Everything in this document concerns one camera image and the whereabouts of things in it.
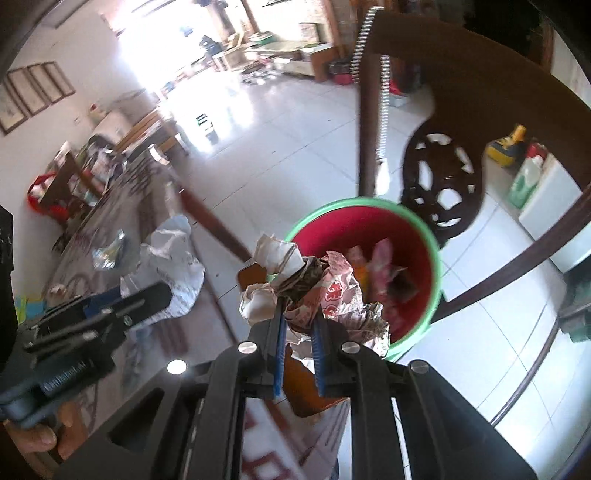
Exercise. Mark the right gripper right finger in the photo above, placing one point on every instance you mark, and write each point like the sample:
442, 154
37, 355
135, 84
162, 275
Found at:
407, 419

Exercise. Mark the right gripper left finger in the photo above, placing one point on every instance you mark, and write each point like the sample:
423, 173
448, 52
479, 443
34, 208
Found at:
187, 426

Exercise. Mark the clear shiny plastic wrapper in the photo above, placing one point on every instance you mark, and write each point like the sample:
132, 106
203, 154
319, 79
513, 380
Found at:
108, 257

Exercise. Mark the white paper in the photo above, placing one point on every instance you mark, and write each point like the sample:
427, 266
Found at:
169, 257

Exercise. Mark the printed newspaper ball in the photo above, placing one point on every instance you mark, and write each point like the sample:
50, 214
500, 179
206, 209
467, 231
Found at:
309, 285

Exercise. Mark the pink plastic bag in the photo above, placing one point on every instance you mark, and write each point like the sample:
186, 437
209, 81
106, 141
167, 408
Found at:
378, 276

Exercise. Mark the red green trash bin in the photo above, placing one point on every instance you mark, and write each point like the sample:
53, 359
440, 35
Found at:
344, 224

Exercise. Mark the person's left hand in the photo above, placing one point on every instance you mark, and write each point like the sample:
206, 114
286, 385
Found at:
42, 438

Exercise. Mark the red jacket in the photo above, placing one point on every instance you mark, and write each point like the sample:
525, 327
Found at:
48, 199

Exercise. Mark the white green detergent jug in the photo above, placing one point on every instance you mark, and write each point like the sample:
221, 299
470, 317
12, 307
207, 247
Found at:
526, 180

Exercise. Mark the white cabinet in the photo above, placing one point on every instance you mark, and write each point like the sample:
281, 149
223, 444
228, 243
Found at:
554, 195

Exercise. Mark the carved wooden chair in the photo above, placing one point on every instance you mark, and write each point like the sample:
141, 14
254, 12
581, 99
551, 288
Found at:
480, 88

